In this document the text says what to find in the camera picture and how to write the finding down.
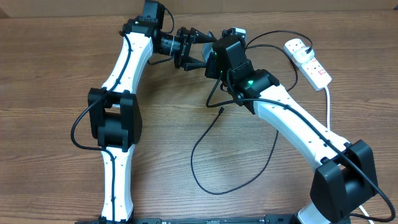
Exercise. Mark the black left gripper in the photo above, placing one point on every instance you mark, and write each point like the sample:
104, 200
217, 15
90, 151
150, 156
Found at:
183, 58

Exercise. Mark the Samsung Galaxy smartphone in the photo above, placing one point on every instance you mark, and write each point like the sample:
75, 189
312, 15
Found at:
208, 41

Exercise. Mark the white power strip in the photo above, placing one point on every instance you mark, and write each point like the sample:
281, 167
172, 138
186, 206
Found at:
313, 71

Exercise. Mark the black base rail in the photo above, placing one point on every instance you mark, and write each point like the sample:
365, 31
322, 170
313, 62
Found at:
267, 219

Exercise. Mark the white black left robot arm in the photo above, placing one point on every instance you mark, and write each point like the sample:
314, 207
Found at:
115, 117

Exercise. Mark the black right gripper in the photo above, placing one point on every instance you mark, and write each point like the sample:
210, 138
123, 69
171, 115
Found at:
213, 66

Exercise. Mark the white charger plug adapter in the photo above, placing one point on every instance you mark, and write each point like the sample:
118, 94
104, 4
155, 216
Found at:
303, 55

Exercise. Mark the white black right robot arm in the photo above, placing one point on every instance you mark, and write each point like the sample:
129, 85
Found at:
344, 172

